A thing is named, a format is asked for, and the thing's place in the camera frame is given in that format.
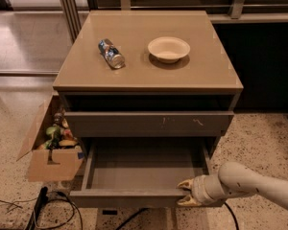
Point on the black power strip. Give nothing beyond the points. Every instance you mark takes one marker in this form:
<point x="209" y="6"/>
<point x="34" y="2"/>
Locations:
<point x="40" y="202"/>

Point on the grey drawer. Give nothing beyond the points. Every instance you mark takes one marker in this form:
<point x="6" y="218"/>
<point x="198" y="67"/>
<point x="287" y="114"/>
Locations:
<point x="139" y="172"/>
<point x="149" y="124"/>

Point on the cardboard box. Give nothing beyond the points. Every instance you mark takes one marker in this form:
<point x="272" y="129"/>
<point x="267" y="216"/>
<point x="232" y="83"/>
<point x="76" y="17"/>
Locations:
<point x="49" y="165"/>

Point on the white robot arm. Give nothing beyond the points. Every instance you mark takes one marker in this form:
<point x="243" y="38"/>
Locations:
<point x="233" y="180"/>

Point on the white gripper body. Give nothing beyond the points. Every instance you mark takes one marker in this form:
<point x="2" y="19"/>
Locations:
<point x="198" y="189"/>

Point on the blue silver soda can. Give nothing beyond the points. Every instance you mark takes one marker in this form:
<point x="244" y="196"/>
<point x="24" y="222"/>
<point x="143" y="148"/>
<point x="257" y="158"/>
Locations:
<point x="111" y="54"/>

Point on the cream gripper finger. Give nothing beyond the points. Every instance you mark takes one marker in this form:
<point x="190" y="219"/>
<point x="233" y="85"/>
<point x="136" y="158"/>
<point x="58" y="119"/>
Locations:
<point x="186" y="184"/>
<point x="189" y="201"/>

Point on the metal window frame railing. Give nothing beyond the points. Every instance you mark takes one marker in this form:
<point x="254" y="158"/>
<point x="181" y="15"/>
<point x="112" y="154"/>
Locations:
<point x="182" y="0"/>

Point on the grey drawer cabinet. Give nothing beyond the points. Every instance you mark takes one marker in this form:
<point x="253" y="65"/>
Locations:
<point x="204" y="80"/>

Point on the white paper bowl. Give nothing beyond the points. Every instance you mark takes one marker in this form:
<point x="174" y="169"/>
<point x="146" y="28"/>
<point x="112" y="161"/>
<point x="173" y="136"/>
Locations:
<point x="168" y="49"/>

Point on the black tape floor marker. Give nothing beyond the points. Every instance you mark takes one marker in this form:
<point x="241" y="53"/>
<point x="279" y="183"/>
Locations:
<point x="109" y="212"/>

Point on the grey top drawer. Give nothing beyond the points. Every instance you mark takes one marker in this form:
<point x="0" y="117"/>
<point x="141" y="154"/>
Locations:
<point x="149" y="124"/>

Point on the toy food items in box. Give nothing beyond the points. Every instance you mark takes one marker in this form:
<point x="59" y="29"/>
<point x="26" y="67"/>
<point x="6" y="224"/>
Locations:
<point x="59" y="135"/>

